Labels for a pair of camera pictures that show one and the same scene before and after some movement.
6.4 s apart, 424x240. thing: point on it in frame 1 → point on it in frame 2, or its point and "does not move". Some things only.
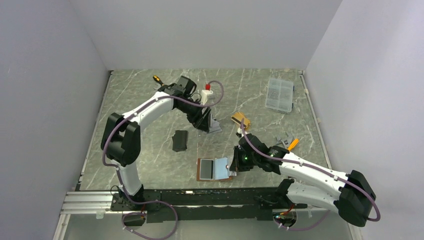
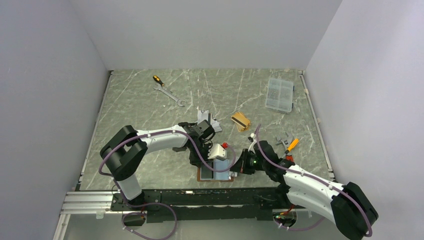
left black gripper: [199, 121] → [197, 161]
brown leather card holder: [213, 169] does not move
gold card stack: [237, 118] does not move
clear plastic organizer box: [280, 94] does not move
